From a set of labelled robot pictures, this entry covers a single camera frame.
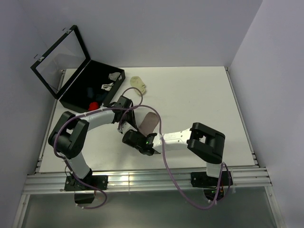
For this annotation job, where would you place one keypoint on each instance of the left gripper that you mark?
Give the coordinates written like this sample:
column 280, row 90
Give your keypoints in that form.
column 131, row 114

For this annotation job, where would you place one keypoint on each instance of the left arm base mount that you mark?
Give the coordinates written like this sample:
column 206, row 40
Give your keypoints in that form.
column 84, row 194

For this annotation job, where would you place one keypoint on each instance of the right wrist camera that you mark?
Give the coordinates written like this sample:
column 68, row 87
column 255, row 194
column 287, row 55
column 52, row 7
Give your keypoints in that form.
column 124, row 127

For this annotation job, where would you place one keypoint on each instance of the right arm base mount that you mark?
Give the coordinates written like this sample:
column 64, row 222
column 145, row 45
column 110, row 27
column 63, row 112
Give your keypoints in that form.
column 209, row 184

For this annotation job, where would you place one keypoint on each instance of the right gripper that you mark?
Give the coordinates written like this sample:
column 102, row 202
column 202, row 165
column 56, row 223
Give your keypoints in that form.
column 137, row 132

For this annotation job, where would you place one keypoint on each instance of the aluminium front rail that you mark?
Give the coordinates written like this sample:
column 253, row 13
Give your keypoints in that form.
column 149, row 180

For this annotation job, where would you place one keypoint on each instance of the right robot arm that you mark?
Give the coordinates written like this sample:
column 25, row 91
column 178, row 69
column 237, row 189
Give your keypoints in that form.
column 203, row 141

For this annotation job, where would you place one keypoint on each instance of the dark blue sock in box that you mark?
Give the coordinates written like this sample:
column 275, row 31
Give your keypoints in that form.
column 101, row 97

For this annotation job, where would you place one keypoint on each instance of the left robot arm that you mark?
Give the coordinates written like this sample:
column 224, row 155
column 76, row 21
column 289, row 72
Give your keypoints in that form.
column 69, row 134

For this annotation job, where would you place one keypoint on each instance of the black display box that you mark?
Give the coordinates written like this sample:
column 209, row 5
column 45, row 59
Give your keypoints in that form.
column 67, row 70

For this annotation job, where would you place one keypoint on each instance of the taupe sock red striped cuff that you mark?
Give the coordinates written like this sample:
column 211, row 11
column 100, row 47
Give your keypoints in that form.
column 149, row 124

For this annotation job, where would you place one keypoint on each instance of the beige red reindeer sock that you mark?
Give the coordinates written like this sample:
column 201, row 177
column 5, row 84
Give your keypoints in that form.
column 93, row 106

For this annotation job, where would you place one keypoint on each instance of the white patterned sock in box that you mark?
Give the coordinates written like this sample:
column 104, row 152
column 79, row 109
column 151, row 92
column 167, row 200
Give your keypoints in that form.
column 107, row 87

